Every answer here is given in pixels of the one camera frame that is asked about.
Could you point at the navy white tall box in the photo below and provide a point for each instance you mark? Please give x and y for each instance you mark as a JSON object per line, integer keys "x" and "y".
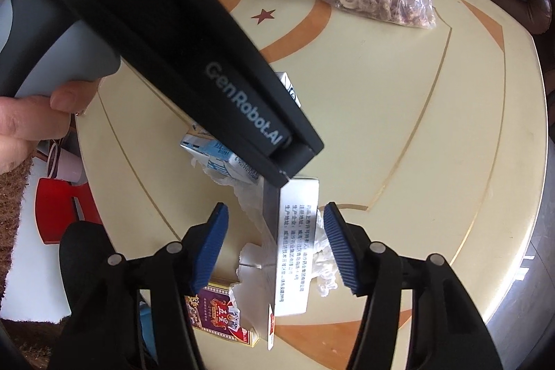
{"x": 290, "y": 217}

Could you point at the gold purple card box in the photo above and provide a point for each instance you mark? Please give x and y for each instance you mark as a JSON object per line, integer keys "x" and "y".
{"x": 214, "y": 310}

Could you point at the brown fuzzy sleeve forearm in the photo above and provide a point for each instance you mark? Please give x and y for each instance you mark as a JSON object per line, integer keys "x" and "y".
{"x": 12, "y": 186}

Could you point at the red plastic stool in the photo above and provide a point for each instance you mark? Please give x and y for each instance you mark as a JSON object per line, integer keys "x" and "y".
{"x": 58, "y": 204}

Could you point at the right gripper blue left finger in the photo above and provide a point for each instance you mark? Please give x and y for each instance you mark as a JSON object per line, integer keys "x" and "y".
{"x": 203, "y": 244}

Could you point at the person left hand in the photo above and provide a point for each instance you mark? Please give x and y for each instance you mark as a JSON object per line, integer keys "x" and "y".
{"x": 26, "y": 121}

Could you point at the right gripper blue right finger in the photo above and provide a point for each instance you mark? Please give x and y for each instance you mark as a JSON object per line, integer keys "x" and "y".
{"x": 349, "y": 243}

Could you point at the white blue milk carton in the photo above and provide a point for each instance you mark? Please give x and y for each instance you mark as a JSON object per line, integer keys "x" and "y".
{"x": 225, "y": 153}

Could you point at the cream wooden coffee table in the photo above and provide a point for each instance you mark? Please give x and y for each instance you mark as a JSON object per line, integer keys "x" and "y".
{"x": 435, "y": 140}

